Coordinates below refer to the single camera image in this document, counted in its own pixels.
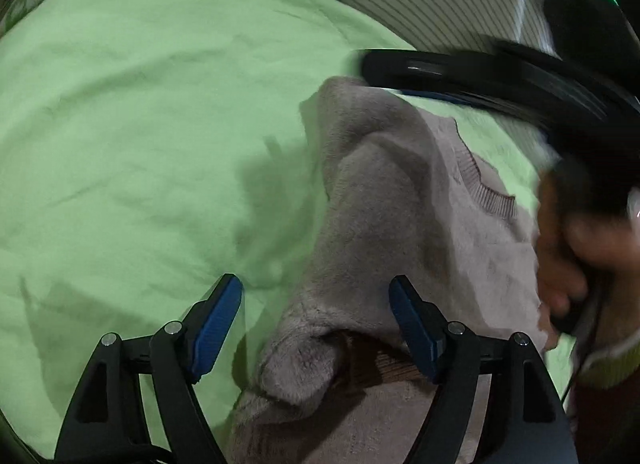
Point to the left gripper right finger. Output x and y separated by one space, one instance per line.
524 419

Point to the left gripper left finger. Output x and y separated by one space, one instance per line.
105 421

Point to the beige knit sweater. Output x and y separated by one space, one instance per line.
335 383

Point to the person's right hand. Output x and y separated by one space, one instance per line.
564 245

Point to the light green bed sheet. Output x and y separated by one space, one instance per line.
147 146

